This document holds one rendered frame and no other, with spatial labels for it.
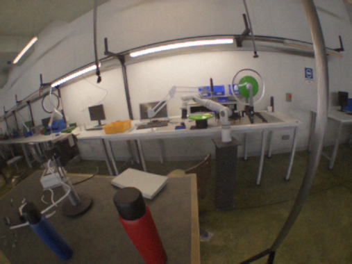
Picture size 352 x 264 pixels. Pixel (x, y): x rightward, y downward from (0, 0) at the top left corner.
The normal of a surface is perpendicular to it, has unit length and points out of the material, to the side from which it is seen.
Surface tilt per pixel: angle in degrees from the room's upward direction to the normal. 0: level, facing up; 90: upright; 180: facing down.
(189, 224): 0
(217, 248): 0
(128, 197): 0
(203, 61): 90
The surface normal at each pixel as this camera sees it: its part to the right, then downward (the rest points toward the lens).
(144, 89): -0.17, 0.30
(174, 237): -0.12, -0.95
